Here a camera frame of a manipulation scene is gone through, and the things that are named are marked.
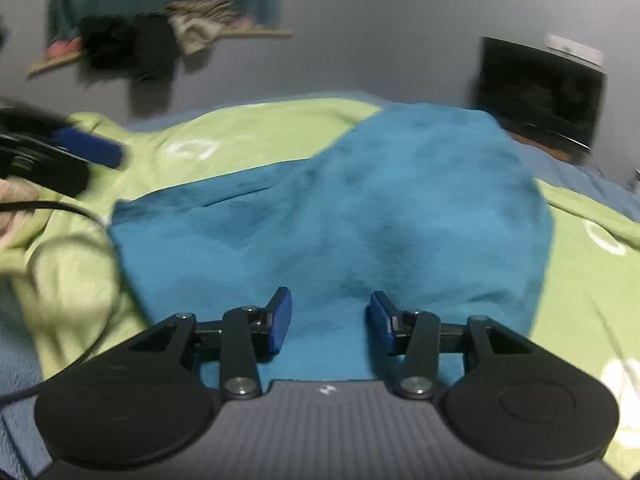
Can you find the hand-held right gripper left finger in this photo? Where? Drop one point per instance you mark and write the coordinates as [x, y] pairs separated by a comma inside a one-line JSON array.
[[280, 322]]

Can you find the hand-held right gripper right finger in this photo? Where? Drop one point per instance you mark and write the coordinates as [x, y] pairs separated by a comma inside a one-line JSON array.
[[381, 322]]

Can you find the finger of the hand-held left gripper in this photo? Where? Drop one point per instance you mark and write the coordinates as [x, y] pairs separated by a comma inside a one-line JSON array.
[[90, 147]]

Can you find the person's left hand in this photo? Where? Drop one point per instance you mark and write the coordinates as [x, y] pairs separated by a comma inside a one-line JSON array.
[[11, 197]]

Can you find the pink cloth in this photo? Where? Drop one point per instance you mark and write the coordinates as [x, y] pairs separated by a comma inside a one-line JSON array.
[[244, 22], [62, 48]]

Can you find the black clothing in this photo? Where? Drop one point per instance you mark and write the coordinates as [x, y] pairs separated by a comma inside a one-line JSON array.
[[130, 47]]

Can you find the green printed blanket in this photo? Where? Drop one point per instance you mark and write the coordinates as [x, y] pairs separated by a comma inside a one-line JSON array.
[[210, 132]]

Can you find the striped beige cloth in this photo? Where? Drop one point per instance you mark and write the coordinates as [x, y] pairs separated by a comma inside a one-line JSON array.
[[205, 25]]

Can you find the wooden television stand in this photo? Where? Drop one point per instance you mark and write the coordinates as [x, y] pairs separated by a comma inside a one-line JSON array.
[[542, 146]]

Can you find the black television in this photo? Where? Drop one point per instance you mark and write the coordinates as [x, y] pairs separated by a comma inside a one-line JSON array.
[[540, 90]]

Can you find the wooden wall shelf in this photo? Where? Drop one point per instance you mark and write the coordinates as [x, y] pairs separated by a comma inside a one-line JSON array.
[[260, 32]]

